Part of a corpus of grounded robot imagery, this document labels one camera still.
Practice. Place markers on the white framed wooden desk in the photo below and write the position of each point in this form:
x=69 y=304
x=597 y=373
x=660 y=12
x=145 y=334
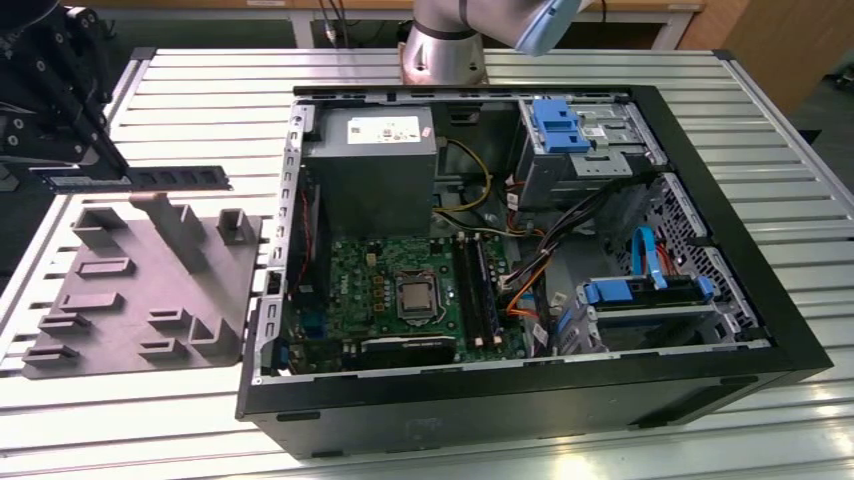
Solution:
x=633 y=15

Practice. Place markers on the green motherboard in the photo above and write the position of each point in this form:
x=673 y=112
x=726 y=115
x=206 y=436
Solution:
x=353 y=260

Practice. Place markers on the black graphics card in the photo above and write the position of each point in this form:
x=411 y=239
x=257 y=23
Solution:
x=400 y=350

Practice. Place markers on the grey metal drive cage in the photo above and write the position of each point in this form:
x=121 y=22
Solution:
x=600 y=165

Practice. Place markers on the blue drive latch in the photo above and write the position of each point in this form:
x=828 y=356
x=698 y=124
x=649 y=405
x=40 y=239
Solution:
x=556 y=125

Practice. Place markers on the CPU socket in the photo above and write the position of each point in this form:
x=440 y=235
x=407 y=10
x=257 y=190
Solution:
x=419 y=274

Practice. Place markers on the black PC case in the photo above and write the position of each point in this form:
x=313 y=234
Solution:
x=467 y=410

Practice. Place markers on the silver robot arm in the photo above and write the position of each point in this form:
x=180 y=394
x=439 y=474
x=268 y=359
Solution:
x=440 y=50

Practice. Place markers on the wooden cabinet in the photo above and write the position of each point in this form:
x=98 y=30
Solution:
x=787 y=50

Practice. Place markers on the grey power supply unit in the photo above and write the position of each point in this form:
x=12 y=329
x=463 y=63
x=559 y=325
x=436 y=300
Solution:
x=367 y=190

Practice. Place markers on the silver CPU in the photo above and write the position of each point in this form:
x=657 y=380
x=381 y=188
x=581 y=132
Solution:
x=415 y=299

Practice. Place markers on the grey stand foot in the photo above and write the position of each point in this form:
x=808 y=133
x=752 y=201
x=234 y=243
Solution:
x=6 y=181

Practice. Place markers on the grey metal disk bay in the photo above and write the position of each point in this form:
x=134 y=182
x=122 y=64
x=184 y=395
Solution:
x=653 y=313

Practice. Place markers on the hard disk in blue carrier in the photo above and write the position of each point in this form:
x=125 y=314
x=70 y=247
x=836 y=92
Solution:
x=613 y=291

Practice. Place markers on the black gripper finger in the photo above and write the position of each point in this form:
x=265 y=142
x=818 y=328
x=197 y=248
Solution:
x=86 y=130

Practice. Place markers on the black RAM slot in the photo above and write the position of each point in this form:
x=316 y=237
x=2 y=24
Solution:
x=467 y=300

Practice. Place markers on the grey parts rack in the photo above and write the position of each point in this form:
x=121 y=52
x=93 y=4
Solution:
x=133 y=300

